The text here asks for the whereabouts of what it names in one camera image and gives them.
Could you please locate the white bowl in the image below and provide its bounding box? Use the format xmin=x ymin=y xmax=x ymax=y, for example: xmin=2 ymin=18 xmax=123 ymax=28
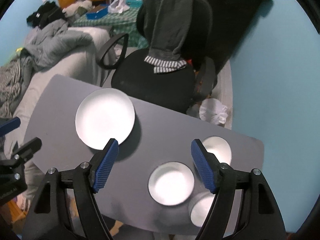
xmin=202 ymin=136 xmax=232 ymax=165
xmin=188 ymin=191 xmax=215 ymax=227
xmin=148 ymin=161 xmax=195 ymax=206

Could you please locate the white plate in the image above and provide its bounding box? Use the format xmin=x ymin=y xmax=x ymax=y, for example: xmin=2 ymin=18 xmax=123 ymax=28
xmin=75 ymin=88 xmax=136 ymax=150

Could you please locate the striped garment on bed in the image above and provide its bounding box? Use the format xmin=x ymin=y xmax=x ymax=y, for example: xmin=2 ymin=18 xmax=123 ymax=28
xmin=1 ymin=56 xmax=24 ymax=119

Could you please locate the black office chair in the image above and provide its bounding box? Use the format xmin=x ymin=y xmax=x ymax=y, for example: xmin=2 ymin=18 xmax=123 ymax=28
xmin=95 ymin=0 xmax=217 ymax=113

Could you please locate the black clothes pile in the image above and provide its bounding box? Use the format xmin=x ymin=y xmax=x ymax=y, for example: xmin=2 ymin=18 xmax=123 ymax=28
xmin=26 ymin=1 xmax=67 ymax=29

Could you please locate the blue box on bed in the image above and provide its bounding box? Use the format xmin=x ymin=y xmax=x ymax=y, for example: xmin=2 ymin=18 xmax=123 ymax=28
xmin=86 ymin=4 xmax=108 ymax=20

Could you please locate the grey hooded sweater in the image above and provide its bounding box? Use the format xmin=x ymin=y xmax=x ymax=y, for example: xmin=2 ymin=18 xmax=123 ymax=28
xmin=143 ymin=0 xmax=194 ymax=74

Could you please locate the white plastic bag on bed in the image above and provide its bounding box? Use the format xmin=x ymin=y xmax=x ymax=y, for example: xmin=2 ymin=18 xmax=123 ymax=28
xmin=107 ymin=0 xmax=130 ymax=14

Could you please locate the white plastic bag by wall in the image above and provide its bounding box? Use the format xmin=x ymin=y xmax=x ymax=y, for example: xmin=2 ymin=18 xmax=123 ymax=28
xmin=187 ymin=98 xmax=228 ymax=126

